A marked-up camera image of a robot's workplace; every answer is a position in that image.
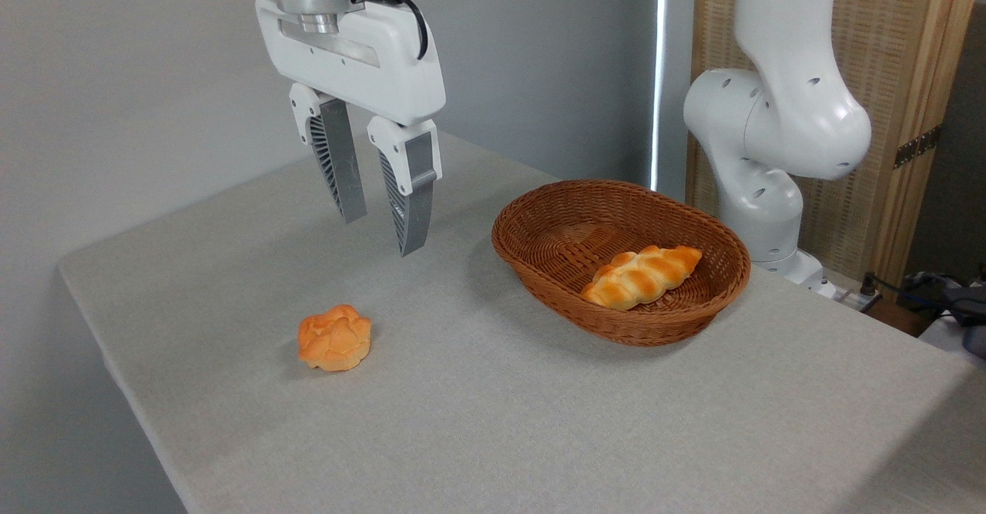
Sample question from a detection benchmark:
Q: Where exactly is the round orange bread bun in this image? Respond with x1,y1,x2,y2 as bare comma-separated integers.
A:
298,304,373,372

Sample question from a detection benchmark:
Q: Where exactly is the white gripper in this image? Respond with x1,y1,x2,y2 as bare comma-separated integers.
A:
244,0,448,258

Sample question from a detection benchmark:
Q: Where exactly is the brown wicker basket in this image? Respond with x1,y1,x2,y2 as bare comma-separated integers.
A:
491,180,752,347

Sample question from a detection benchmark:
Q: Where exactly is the wooden folding screen woven panel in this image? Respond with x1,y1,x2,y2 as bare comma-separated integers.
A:
686,0,985,284

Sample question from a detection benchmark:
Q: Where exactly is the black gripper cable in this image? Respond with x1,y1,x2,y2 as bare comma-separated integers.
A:
353,0,430,61

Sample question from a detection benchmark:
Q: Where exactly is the dark metal screen hinge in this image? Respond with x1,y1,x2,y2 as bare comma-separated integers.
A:
894,125,942,170

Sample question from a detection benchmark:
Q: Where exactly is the dark bag with cables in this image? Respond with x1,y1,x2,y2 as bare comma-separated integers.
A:
874,267,986,359

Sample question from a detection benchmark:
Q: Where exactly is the braided bread loaf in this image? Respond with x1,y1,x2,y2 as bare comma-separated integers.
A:
581,245,703,311

